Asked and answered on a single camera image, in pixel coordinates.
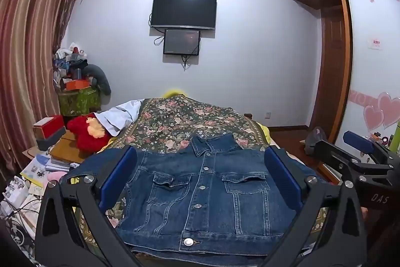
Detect brown wooden door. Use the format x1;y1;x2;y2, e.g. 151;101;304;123
308;6;344;130

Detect red plush toy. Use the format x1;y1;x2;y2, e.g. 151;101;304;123
67;113;111;151

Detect white blister packs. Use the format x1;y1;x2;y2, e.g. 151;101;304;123
0;176;32;208

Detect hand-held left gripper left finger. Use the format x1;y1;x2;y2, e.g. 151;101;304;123
34;146;147;267

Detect yellow bed sheet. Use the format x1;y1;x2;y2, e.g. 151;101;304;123
259;125;272;145

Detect floral blanket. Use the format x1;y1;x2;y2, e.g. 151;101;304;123
75;96;332;242

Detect black wall television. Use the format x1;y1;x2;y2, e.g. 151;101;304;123
150;0;217;31

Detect wooden board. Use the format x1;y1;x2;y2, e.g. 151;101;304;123
49;131;94;164

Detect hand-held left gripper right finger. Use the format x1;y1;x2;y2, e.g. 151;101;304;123
250;145;368;267

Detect pink soft item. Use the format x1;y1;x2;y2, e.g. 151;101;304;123
42;171;68;189

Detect yellow pillow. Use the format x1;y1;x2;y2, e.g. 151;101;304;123
161;89;188;99

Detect grey bag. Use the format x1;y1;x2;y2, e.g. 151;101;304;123
304;126;327;155

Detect red box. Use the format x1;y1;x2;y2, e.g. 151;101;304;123
33;115;65;140

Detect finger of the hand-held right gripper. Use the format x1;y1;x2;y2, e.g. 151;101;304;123
343;131;400;162
314;140;395;181

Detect blue denim jacket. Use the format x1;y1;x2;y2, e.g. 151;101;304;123
70;133;332;259

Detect green bottle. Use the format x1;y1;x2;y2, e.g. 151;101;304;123
392;121;400;155

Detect grey neck pillow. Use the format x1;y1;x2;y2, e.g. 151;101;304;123
82;64;112;96

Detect white sliding door with hearts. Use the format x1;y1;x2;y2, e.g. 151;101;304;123
339;0;400;149

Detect orange box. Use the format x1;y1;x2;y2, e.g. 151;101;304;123
64;79;92;92

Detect striped curtain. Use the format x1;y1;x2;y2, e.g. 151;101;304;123
0;0;86;174

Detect small black monitor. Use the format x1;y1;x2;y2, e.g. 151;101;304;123
163;29;201;56

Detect pile of clutter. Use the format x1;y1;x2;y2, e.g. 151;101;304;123
51;42;91;89

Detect white cloth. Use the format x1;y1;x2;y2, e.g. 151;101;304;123
95;99;144;138

